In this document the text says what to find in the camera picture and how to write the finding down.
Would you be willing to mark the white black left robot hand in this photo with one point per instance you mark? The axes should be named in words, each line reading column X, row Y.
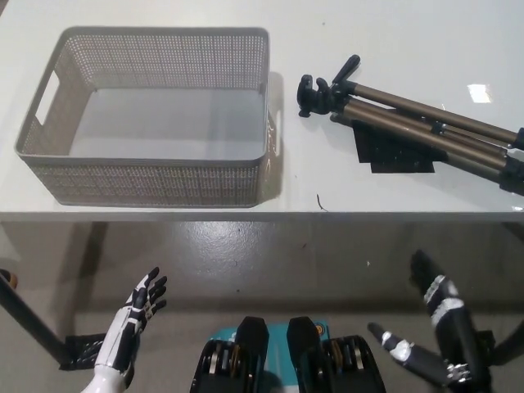
column 123, row 331

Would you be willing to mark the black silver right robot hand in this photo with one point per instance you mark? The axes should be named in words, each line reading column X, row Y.
column 450, row 319

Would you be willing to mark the bronze and black camera tripod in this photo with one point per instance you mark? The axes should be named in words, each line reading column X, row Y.
column 389, row 97

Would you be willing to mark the black tape patch on desk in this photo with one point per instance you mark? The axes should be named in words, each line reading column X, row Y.
column 393, row 157

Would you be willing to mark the black metal table leg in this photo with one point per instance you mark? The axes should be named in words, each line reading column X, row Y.
column 32, row 319
column 511, row 344

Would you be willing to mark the small brown orange object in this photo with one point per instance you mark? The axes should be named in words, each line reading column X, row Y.
column 9, row 279

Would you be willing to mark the grey perforated plastic basket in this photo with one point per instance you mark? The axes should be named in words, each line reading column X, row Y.
column 143, row 184

